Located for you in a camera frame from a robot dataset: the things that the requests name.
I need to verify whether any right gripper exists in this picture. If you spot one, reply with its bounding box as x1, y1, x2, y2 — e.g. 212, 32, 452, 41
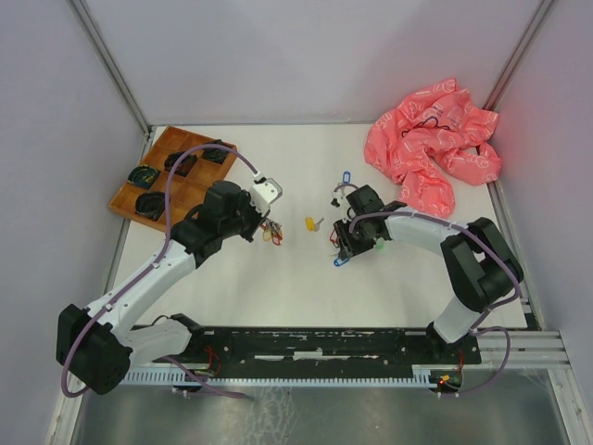
333, 214, 375, 261

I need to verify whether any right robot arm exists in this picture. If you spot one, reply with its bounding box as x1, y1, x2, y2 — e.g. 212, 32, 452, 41
331, 183, 524, 362

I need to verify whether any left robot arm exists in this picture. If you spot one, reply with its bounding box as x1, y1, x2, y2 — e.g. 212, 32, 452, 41
56, 179, 283, 397

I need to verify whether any key with red tag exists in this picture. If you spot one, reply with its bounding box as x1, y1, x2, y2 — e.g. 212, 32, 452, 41
329, 230, 338, 247

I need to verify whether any key with green tag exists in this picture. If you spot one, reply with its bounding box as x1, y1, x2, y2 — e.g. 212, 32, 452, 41
374, 238, 385, 250

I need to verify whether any key with yellow tag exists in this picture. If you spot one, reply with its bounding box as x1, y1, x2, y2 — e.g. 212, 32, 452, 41
305, 217, 324, 232

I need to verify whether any key with light blue tag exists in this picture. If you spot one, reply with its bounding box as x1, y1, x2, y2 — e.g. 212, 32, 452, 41
339, 171, 351, 185

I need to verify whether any black coiled item in tray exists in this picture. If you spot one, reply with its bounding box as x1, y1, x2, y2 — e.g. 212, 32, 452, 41
201, 139, 230, 165
134, 191, 165, 221
164, 151, 198, 177

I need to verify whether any wooden compartment tray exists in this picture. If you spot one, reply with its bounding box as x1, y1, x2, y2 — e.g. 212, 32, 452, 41
108, 126, 236, 232

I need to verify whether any black green coiled item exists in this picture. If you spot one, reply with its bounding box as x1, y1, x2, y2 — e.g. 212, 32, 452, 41
127, 165, 160, 190

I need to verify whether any pink patterned cloth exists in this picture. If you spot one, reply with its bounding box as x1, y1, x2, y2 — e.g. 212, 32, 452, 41
363, 78, 502, 218

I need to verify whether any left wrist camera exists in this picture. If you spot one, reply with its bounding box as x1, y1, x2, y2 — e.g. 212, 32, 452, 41
248, 177, 283, 215

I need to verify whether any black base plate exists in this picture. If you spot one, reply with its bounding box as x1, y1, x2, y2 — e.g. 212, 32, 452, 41
172, 326, 482, 379

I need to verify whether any white cable duct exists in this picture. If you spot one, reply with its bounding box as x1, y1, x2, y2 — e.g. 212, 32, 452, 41
124, 365, 441, 386

